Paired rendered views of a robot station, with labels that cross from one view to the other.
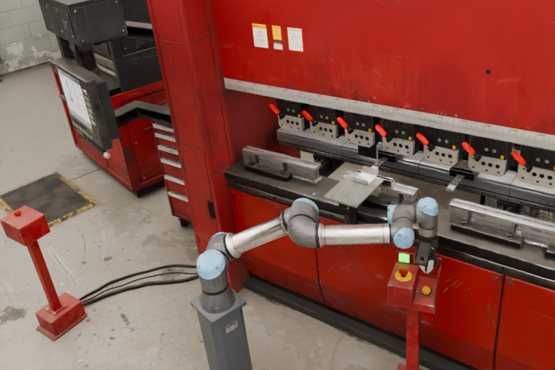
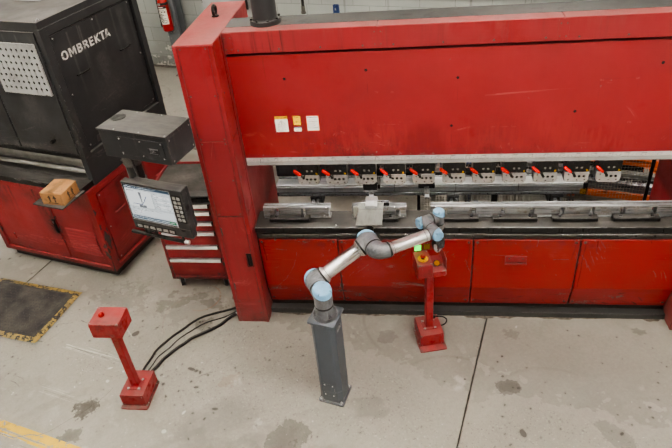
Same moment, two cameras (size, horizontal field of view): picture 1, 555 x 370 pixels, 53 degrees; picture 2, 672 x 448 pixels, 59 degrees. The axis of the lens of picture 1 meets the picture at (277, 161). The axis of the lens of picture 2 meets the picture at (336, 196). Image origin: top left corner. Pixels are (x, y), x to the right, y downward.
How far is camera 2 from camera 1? 1.92 m
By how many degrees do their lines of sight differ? 26
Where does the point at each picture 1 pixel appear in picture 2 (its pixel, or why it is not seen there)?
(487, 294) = (464, 254)
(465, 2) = (435, 89)
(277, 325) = not seen: hidden behind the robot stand
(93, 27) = (178, 148)
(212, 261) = (324, 288)
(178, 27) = (222, 131)
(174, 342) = (249, 369)
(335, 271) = (356, 273)
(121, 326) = (196, 376)
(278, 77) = (298, 150)
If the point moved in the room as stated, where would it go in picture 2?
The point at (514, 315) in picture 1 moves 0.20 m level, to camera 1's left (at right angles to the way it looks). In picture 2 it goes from (480, 261) to (460, 273)
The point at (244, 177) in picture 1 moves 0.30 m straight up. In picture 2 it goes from (275, 227) to (269, 193)
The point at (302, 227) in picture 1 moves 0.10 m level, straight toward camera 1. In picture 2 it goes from (380, 247) to (390, 256)
